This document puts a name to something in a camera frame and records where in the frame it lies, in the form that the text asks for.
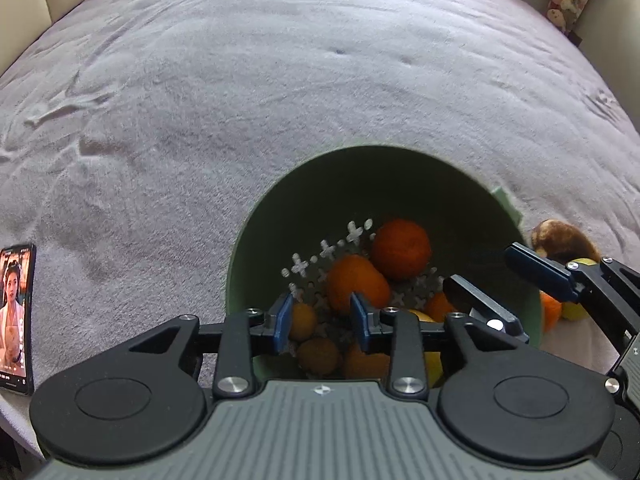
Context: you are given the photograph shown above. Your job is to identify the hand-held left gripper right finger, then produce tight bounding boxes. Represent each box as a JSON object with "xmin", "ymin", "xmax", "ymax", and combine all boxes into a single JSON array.
[{"xmin": 349, "ymin": 292, "xmax": 503, "ymax": 401}]

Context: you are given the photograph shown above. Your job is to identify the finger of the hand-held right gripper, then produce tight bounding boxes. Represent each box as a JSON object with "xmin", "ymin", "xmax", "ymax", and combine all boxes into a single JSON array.
[
  {"xmin": 442, "ymin": 274, "xmax": 532, "ymax": 346},
  {"xmin": 504, "ymin": 242, "xmax": 640, "ymax": 341}
]

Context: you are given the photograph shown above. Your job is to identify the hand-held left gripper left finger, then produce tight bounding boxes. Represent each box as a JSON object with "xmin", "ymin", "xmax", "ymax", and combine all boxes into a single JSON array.
[{"xmin": 128, "ymin": 293, "xmax": 296, "ymax": 400}]

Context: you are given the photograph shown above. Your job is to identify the small tan longan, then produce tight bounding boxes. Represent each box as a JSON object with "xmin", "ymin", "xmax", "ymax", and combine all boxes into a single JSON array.
[
  {"xmin": 297, "ymin": 338, "xmax": 344, "ymax": 376},
  {"xmin": 288, "ymin": 302, "xmax": 319, "ymax": 344}
]

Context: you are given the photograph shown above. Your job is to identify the orange tangerine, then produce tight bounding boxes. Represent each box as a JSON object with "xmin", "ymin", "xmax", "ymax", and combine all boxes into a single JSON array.
[
  {"xmin": 325, "ymin": 254, "xmax": 392, "ymax": 316},
  {"xmin": 539, "ymin": 290, "xmax": 564, "ymax": 334},
  {"xmin": 423, "ymin": 290, "xmax": 459, "ymax": 324},
  {"xmin": 370, "ymin": 218, "xmax": 432, "ymax": 281},
  {"xmin": 342, "ymin": 342, "xmax": 392, "ymax": 380}
]

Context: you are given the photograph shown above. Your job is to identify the green apple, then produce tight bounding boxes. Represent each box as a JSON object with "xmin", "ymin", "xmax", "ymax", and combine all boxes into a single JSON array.
[{"xmin": 562, "ymin": 257, "xmax": 599, "ymax": 322}]

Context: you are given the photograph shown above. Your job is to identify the green plastic colander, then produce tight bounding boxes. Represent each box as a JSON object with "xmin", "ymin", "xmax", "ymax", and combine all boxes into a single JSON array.
[{"xmin": 226, "ymin": 145, "xmax": 545, "ymax": 382}]

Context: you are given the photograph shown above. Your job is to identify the brown overripe banana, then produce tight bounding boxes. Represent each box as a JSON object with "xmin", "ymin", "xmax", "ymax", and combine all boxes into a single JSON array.
[{"xmin": 530, "ymin": 218, "xmax": 601, "ymax": 265}]

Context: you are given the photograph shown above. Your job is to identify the grey bed blanket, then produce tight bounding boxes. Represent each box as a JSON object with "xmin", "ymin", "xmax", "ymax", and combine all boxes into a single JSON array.
[{"xmin": 0, "ymin": 0, "xmax": 640, "ymax": 461}]

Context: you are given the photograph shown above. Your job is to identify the black smartphone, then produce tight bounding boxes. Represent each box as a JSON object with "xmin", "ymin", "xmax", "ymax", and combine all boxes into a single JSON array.
[{"xmin": 0, "ymin": 242, "xmax": 37, "ymax": 397}]

